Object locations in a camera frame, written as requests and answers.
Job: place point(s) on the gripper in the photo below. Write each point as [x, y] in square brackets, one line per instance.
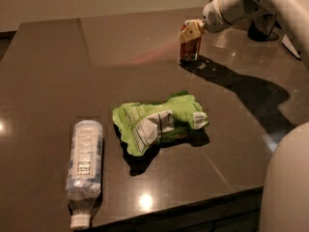
[211, 19]

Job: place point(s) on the red coke can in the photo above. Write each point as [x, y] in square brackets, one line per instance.
[190, 50]

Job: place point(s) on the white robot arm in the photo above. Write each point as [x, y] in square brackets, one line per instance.
[285, 201]

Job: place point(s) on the black mesh cup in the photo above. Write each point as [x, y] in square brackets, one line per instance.
[261, 28]

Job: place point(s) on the white napkin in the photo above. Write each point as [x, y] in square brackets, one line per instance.
[287, 43]

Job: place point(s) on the green chip bag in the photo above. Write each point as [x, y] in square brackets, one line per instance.
[143, 125]

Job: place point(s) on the clear plastic water bottle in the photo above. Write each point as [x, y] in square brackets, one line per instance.
[83, 184]

